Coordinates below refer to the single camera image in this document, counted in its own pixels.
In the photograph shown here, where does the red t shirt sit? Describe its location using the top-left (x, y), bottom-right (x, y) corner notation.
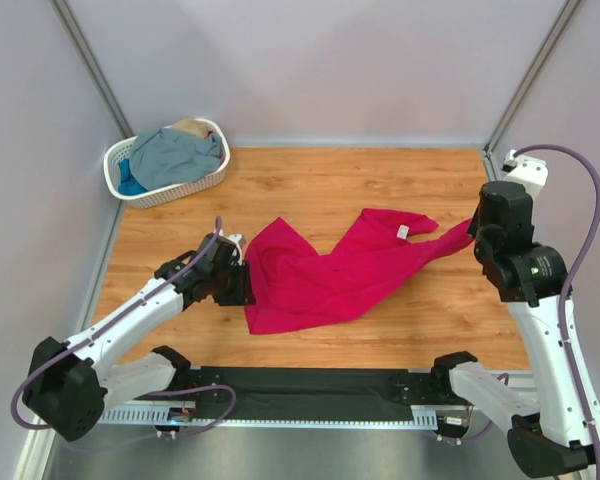
top-left (244, 208), bottom-right (472, 335)

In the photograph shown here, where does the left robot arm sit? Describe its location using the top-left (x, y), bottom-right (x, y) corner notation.
top-left (10, 231), bottom-right (255, 442)

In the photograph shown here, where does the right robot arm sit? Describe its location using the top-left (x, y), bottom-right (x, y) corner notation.
top-left (433, 181), bottom-right (600, 479)

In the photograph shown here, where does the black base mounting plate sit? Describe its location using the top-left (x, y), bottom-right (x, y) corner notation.
top-left (179, 366), bottom-right (470, 420)

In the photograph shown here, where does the bright blue garment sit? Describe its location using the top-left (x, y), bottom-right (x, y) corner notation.
top-left (118, 158), bottom-right (147, 196)

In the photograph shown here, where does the grey blue shirt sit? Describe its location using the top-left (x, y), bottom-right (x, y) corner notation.
top-left (129, 128), bottom-right (224, 191)

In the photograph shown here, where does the beige garment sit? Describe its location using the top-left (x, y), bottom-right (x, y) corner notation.
top-left (169, 117), bottom-right (212, 138)

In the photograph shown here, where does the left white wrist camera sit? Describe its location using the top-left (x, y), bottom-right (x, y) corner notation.
top-left (227, 233), bottom-right (247, 264)

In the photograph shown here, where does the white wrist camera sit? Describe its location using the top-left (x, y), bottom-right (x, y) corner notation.
top-left (227, 233), bottom-right (247, 264)
top-left (502, 150), bottom-right (548, 200)

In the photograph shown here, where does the aluminium frame rail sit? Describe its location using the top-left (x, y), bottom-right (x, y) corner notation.
top-left (482, 148), bottom-right (531, 286)

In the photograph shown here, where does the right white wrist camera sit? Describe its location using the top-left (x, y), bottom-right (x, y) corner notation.
top-left (502, 150), bottom-right (548, 200)

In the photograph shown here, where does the right aluminium corner post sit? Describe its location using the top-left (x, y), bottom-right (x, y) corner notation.
top-left (483, 0), bottom-right (584, 154)

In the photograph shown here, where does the aluminium corner post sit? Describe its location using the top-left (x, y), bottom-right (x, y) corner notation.
top-left (483, 0), bottom-right (584, 154)
top-left (49, 0), bottom-right (134, 138)

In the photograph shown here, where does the slotted grey cable duct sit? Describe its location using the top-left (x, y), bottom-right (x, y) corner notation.
top-left (98, 402), bottom-right (468, 431)

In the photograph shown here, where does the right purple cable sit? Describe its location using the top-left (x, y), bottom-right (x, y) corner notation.
top-left (512, 143), bottom-right (600, 479)

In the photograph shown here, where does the purple cable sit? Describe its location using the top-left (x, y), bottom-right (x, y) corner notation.
top-left (10, 215), bottom-right (224, 431)
top-left (512, 143), bottom-right (600, 479)

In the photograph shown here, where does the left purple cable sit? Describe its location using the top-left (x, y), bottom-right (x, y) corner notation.
top-left (10, 215), bottom-right (224, 431)

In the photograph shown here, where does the left aluminium corner post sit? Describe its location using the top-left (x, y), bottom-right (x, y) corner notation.
top-left (49, 0), bottom-right (134, 138)

